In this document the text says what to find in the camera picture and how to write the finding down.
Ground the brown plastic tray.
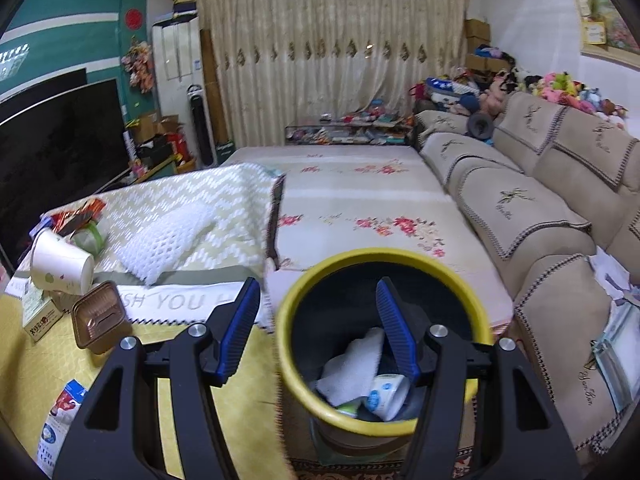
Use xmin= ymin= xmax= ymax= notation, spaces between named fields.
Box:
xmin=72 ymin=281 xmax=132 ymax=356

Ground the white blue yogurt tub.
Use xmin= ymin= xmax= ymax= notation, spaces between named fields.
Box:
xmin=364 ymin=374 xmax=411 ymax=422

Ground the large cream paper cup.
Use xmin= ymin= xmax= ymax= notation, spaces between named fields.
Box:
xmin=29 ymin=229 xmax=94 ymax=296

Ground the white paper towel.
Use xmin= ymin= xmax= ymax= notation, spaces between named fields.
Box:
xmin=316 ymin=327 xmax=384 ymax=408

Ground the white foam fruit net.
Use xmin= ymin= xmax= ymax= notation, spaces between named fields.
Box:
xmin=116 ymin=202 xmax=217 ymax=286

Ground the red snack wrapper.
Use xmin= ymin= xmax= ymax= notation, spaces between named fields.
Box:
xmin=51 ymin=197 xmax=106 ymax=237

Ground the white tea drink carton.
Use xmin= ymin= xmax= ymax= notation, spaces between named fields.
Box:
xmin=22 ymin=281 xmax=63 ymax=341

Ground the yellow rimmed black trash bin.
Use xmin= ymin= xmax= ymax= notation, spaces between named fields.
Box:
xmin=276 ymin=247 xmax=494 ymax=463

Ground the blue white milk carton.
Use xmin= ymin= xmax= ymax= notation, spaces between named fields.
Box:
xmin=36 ymin=379 xmax=86 ymax=479

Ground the stack of plastic folders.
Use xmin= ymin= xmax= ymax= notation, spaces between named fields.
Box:
xmin=593 ymin=301 xmax=640 ymax=413

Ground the beige sectional sofa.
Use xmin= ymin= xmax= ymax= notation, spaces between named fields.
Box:
xmin=416 ymin=92 xmax=639 ymax=462

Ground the black flat screen television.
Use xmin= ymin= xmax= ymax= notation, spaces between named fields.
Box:
xmin=0 ymin=80 xmax=129 ymax=273

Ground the floral floor mat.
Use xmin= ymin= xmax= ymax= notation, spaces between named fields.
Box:
xmin=229 ymin=145 xmax=513 ymax=333

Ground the black tower fan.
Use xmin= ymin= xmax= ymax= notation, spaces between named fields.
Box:
xmin=186 ymin=84 xmax=215 ymax=167

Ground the low shelf of toys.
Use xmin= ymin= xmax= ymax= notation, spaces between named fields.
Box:
xmin=284 ymin=112 xmax=413 ymax=146

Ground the pile of plush toys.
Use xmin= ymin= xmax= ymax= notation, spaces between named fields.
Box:
xmin=423 ymin=68 xmax=628 ymax=122

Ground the white floor air conditioner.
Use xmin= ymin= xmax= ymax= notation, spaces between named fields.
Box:
xmin=152 ymin=14 xmax=204 ymax=165

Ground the cream patterned curtain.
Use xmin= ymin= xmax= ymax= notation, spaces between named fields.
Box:
xmin=196 ymin=0 xmax=468 ymax=148

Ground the framed floral wall picture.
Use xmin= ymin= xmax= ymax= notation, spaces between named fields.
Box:
xmin=574 ymin=0 xmax=639 ymax=70

